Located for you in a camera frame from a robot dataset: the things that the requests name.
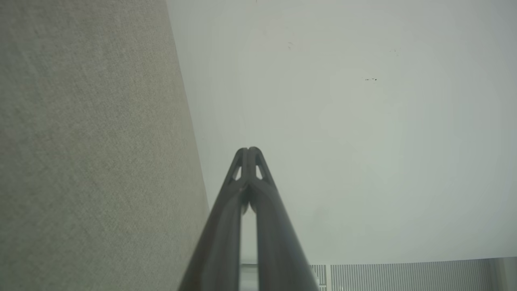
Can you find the white ribbed wall panel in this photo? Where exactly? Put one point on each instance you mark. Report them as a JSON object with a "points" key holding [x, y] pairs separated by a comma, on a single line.
{"points": [[404, 277]]}

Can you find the grey fabric sofa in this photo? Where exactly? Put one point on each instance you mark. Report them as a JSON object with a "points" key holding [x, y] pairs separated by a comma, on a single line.
{"points": [[89, 153]]}

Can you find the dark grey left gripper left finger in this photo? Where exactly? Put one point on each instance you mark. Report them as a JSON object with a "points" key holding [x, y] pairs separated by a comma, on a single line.
{"points": [[220, 242]]}

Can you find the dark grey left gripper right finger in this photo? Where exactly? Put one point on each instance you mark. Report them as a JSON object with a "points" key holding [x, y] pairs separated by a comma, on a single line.
{"points": [[278, 242]]}

